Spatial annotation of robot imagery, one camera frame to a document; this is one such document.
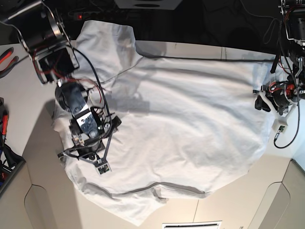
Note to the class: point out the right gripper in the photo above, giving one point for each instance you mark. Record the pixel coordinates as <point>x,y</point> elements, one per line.
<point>87,134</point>

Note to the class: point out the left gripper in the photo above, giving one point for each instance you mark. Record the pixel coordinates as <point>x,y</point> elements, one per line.
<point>278,97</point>

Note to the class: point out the white t-shirt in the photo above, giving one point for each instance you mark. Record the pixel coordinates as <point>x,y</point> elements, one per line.
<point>189,127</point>

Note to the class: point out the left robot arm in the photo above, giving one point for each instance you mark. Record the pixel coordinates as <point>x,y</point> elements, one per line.
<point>293,13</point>

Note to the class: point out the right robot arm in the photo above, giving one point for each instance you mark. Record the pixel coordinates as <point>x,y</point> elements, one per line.
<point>41,32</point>

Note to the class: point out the white vent grille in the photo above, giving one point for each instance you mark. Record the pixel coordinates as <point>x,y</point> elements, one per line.
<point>193,225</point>

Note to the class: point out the orange grey pliers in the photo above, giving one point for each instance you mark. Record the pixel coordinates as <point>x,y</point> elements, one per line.
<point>10,61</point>

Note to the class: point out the power strip with red light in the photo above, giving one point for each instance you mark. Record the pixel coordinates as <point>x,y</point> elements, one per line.
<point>95,15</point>

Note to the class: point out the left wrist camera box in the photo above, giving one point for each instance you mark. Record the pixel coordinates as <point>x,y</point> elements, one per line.
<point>279,125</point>

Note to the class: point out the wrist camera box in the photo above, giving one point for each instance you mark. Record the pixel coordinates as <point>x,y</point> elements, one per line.
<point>279,125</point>
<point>103,168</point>

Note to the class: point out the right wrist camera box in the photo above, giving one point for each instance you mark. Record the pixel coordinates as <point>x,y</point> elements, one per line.
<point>103,168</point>

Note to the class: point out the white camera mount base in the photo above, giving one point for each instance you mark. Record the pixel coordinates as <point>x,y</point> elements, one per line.
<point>148,4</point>

